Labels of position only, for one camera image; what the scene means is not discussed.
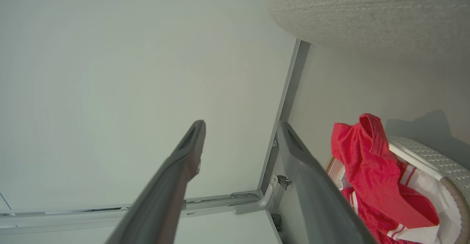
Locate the red and white striped garment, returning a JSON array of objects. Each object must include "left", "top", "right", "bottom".
[{"left": 331, "top": 113, "right": 440, "bottom": 230}]

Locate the red garment with white hem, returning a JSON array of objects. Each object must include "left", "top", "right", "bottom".
[{"left": 341, "top": 186, "right": 441, "bottom": 244}]

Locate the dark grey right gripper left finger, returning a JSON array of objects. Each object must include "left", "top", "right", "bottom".
[{"left": 105, "top": 120, "right": 206, "bottom": 244}]

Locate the grey fabric sofa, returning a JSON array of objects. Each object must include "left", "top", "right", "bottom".
[{"left": 263, "top": 0, "right": 470, "bottom": 68}]

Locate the grey curved partition foot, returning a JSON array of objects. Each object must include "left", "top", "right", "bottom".
[{"left": 232, "top": 174, "right": 280, "bottom": 215}]

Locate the white woven laundry basket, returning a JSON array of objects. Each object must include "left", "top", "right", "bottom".
[{"left": 325, "top": 136, "right": 470, "bottom": 244}]

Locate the grey partition bottom rail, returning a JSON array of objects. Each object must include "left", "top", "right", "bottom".
[
  {"left": 257, "top": 39, "right": 311, "bottom": 200},
  {"left": 265, "top": 210, "right": 284, "bottom": 244}
]

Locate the black caster wheel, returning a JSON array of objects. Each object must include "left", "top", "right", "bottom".
[{"left": 277, "top": 175, "right": 293, "bottom": 191}]

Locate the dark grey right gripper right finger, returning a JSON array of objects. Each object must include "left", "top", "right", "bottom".
[{"left": 277, "top": 121, "right": 378, "bottom": 244}]

